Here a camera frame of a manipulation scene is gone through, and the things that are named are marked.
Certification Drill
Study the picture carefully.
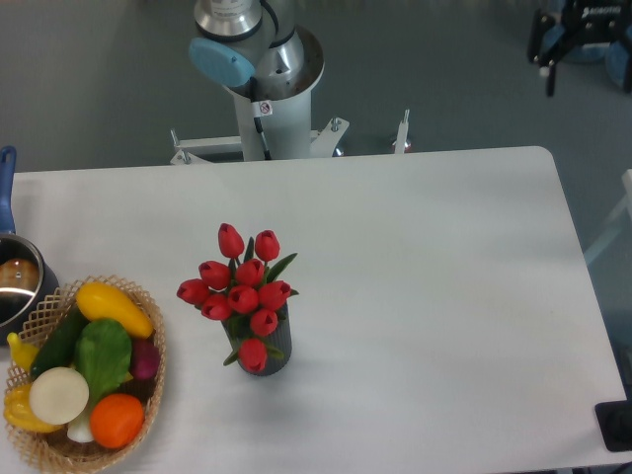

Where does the orange fruit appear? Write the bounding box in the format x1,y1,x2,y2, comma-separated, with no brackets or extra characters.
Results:
90,394,144,449

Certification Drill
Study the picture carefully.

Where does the dark grey ribbed vase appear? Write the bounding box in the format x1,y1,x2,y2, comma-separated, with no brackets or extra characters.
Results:
222,303,292,376

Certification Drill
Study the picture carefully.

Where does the blue handled saucepan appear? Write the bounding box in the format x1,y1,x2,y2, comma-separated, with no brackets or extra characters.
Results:
1,145,58,347

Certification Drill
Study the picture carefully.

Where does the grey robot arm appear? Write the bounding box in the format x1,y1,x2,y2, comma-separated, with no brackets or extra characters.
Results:
189,1,631,101

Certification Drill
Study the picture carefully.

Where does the blue bag on floor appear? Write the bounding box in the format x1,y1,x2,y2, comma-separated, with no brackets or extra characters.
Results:
564,27,631,94

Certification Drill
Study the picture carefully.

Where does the black device at table edge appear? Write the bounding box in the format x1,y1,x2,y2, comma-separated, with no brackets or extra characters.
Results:
594,401,631,452

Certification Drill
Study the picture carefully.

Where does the green lettuce leaf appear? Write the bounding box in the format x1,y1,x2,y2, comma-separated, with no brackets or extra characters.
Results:
74,318,132,409

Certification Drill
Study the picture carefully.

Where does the red tulip bouquet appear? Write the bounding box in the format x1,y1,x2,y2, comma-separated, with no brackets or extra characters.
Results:
176,222,300,373

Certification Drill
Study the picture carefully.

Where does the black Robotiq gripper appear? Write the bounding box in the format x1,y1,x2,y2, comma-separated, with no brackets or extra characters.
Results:
526,0,631,97

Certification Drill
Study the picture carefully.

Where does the woven wicker basket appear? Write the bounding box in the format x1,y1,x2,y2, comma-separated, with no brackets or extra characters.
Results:
3,276,166,473

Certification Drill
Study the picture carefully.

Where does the yellow squash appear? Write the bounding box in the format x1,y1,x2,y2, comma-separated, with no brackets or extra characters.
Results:
75,281,154,339

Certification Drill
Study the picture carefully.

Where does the yellow bell pepper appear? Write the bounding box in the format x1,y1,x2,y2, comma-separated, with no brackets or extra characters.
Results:
4,383,63,434

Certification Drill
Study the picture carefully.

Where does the purple red onion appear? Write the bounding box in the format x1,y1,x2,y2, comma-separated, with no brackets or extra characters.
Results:
129,339,161,380

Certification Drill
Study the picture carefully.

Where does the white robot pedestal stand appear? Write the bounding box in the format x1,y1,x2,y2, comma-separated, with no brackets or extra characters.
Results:
169,83,415,167

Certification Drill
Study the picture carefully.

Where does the green cucumber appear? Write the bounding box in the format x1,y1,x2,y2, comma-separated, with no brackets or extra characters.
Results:
30,305,89,379

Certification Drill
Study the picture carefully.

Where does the yellow banana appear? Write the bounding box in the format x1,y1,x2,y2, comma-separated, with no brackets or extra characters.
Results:
6,332,40,372

